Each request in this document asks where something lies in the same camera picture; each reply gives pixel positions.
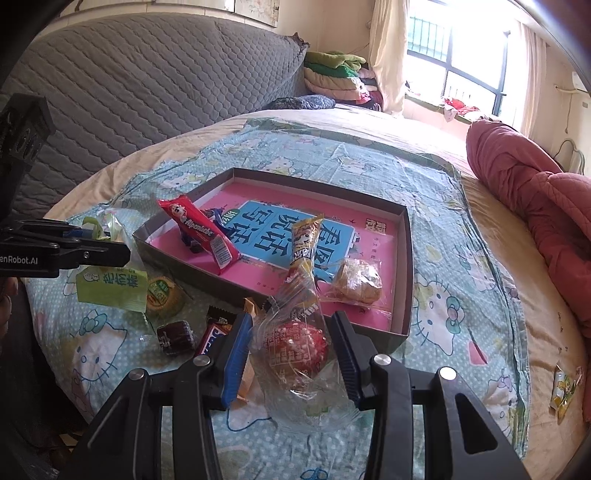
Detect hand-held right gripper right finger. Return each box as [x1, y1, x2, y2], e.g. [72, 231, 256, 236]
[329, 311, 532, 480]

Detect cream curtain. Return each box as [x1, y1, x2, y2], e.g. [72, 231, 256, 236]
[369, 0, 411, 116]
[510, 21, 552, 139]

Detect shallow cardboard box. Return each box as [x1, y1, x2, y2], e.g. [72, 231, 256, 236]
[133, 167, 413, 355]

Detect pile of folded blankets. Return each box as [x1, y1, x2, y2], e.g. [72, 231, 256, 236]
[302, 50, 384, 112]

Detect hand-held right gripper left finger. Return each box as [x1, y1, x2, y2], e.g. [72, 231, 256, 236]
[69, 311, 254, 480]

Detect small brown candy packet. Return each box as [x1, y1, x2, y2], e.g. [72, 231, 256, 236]
[206, 305, 234, 326]

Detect person's left hand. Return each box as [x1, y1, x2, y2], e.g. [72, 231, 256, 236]
[0, 277, 20, 340]

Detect cat printed blue cloth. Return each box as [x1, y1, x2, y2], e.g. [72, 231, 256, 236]
[25, 117, 529, 480]

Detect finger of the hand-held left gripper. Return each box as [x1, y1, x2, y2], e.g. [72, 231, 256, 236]
[55, 239, 131, 269]
[0, 219, 100, 241]

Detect red clothes on windowsill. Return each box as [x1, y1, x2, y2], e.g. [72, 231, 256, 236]
[438, 96, 481, 123]

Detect yellow green snack packet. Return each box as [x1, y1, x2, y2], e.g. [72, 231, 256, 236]
[549, 364, 583, 423]

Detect window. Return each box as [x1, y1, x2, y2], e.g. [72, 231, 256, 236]
[404, 0, 522, 118]

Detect dark patterned pillow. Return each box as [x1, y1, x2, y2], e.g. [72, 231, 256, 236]
[263, 93, 335, 110]

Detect floral wall panel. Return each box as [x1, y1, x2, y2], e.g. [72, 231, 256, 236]
[60, 0, 282, 21]

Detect green label pastry packet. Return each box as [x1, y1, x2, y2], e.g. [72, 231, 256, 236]
[76, 208, 185, 319]

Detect orange snack wrapper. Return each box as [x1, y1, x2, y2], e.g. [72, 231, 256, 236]
[229, 298, 259, 409]

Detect golden pastry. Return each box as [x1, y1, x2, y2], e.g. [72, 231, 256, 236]
[323, 257, 385, 306]

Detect brown square snack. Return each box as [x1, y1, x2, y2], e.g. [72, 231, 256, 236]
[156, 320, 195, 356]

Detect red snack packet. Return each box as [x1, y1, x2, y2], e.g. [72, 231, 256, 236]
[158, 195, 241, 277]

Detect dark blue chocolate bar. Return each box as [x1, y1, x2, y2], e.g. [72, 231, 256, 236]
[194, 323, 232, 358]

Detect blue snack packet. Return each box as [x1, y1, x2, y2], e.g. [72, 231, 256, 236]
[181, 208, 227, 254]

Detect pink book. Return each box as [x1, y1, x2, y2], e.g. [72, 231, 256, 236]
[150, 181, 400, 333]

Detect red pastry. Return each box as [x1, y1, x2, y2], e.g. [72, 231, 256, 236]
[253, 277, 365, 432]

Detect yellow stick snack packet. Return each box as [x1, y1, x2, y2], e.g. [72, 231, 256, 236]
[284, 215, 325, 289]

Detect beige bed sheet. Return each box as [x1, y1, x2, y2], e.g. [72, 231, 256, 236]
[44, 102, 591, 480]

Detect grey quilted headboard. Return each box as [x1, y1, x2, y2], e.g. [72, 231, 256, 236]
[0, 14, 311, 217]

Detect pink quilt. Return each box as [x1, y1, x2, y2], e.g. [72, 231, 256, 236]
[466, 119, 591, 425]

